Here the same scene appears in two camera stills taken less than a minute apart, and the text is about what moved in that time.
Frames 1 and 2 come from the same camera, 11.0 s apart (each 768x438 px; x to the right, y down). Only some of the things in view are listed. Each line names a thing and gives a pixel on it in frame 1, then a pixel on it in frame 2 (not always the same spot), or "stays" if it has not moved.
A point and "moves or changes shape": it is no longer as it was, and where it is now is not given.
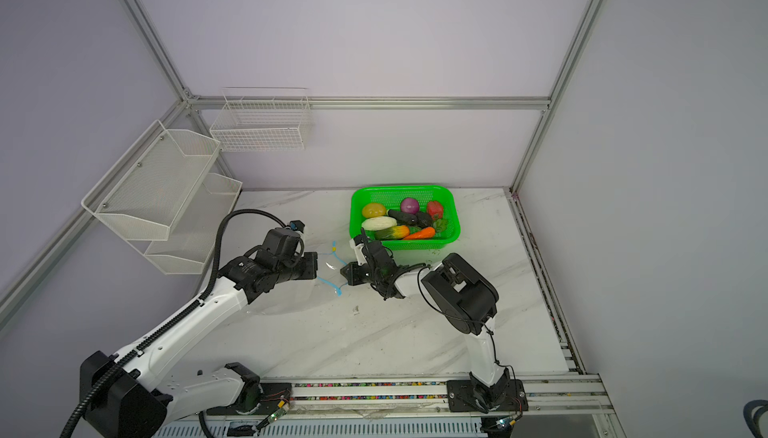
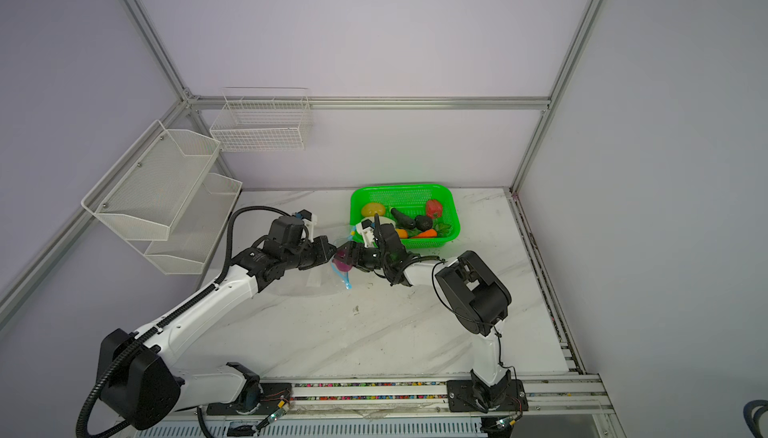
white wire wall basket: x=261 y=119 stays
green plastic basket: x=405 y=217 stays
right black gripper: x=353 y=277 → x=354 y=250
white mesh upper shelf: x=150 y=191 stays
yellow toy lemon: x=374 y=210 stays
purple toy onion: x=410 y=206 moves or changes shape
